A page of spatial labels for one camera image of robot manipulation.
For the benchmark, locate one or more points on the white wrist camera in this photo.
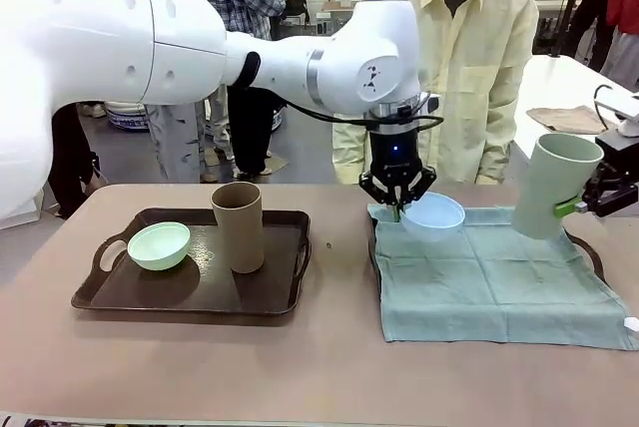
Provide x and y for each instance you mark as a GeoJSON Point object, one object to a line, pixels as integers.
{"type": "Point", "coordinates": [432, 105]}
{"type": "Point", "coordinates": [621, 110]}

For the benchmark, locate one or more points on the white side table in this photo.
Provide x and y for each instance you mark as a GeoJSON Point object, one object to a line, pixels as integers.
{"type": "Point", "coordinates": [549, 83]}

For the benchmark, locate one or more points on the dark brown serving tray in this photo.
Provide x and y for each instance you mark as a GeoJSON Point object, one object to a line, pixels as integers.
{"type": "Point", "coordinates": [591, 252]}
{"type": "Point", "coordinates": [249, 292]}

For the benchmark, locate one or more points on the light blue bowl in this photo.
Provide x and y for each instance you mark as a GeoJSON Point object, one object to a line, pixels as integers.
{"type": "Point", "coordinates": [439, 217]}

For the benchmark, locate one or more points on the person in dark patterned top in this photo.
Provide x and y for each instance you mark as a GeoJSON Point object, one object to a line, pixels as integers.
{"type": "Point", "coordinates": [75, 157]}

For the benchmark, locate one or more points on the tall brown cup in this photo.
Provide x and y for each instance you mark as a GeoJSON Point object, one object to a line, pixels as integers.
{"type": "Point", "coordinates": [242, 232]}

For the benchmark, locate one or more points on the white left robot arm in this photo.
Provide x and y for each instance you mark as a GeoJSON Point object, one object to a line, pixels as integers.
{"type": "Point", "coordinates": [125, 38]}

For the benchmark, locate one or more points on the background workbench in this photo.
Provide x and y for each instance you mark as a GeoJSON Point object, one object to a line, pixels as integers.
{"type": "Point", "coordinates": [549, 3]}
{"type": "Point", "coordinates": [334, 5]}

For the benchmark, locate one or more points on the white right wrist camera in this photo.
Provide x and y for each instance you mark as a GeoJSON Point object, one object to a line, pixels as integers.
{"type": "Point", "coordinates": [621, 110]}

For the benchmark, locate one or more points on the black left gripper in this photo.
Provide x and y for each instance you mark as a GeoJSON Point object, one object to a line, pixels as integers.
{"type": "Point", "coordinates": [397, 157]}

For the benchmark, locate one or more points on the person in black clothes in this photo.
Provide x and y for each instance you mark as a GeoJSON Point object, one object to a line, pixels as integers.
{"type": "Point", "coordinates": [589, 3]}

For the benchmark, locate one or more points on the person in red jacket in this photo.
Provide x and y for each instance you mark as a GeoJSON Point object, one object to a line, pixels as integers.
{"type": "Point", "coordinates": [624, 3]}

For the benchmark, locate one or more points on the person in yellow shirt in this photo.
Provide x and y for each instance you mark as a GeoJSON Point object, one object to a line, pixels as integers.
{"type": "Point", "coordinates": [474, 48]}

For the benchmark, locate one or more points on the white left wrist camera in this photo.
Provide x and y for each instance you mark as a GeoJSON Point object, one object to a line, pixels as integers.
{"type": "Point", "coordinates": [432, 105]}

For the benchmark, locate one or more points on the blue white ceramic stool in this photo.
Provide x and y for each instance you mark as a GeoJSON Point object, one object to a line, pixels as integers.
{"type": "Point", "coordinates": [127, 118]}
{"type": "Point", "coordinates": [278, 118]}

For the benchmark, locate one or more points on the yellow-sleeved left forearm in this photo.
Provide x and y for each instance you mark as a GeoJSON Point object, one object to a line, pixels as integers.
{"type": "Point", "coordinates": [499, 142]}

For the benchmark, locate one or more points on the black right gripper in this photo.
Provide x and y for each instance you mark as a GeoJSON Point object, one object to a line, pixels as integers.
{"type": "Point", "coordinates": [619, 172]}

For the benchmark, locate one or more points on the teal cloth mat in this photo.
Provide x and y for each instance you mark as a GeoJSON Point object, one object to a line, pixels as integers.
{"type": "Point", "coordinates": [474, 292]}

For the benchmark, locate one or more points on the mint green bowl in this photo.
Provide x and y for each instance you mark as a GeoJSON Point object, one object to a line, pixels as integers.
{"type": "Point", "coordinates": [160, 250]}

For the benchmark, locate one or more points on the tall pale green cup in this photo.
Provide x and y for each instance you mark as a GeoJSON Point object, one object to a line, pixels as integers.
{"type": "Point", "coordinates": [549, 187]}

